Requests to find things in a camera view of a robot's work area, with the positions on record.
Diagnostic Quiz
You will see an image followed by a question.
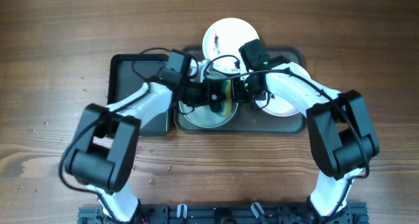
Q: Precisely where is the green yellow sponge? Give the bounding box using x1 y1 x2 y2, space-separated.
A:
209 81 232 117

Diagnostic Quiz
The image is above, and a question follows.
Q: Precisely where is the white plate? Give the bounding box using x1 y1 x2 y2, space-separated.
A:
202 18 259 60
178 70 239 129
253 62 311 117

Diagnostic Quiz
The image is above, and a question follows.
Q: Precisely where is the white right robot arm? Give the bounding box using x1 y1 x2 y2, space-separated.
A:
232 39 380 223

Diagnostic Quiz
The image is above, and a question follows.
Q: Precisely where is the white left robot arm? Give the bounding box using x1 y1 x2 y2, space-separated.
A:
58 50 207 223

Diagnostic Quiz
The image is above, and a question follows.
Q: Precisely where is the dark grey serving tray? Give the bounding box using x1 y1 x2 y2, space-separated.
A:
173 45 306 135

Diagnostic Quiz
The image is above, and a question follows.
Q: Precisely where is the black water tray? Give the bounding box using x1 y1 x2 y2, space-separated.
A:
107 54 172 136

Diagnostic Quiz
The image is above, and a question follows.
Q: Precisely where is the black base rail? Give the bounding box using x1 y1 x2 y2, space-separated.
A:
77 202 369 224

